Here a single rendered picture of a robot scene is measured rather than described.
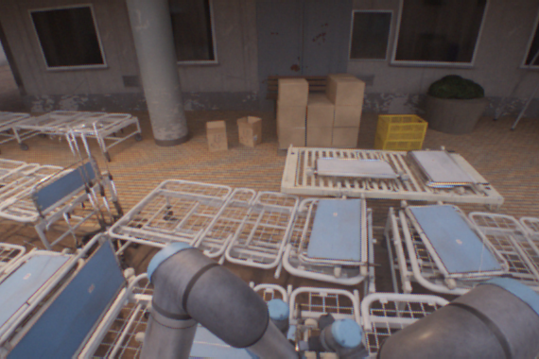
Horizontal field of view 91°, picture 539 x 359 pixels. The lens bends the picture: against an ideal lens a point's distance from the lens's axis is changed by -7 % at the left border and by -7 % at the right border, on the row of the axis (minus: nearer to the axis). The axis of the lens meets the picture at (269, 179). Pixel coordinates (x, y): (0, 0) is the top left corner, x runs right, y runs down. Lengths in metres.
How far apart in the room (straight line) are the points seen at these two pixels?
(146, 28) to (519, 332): 4.86
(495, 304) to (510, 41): 7.36
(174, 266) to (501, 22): 7.42
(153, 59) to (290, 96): 2.16
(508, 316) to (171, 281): 0.56
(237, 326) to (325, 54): 6.22
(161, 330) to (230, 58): 6.37
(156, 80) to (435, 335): 4.80
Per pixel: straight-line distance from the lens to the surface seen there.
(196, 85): 7.11
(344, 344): 1.01
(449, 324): 0.49
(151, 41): 4.90
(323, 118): 4.34
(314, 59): 6.55
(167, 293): 0.64
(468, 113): 6.14
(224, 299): 0.57
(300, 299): 2.39
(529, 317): 0.56
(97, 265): 1.79
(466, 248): 2.29
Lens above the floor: 1.89
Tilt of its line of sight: 30 degrees down
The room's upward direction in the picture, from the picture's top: 1 degrees counter-clockwise
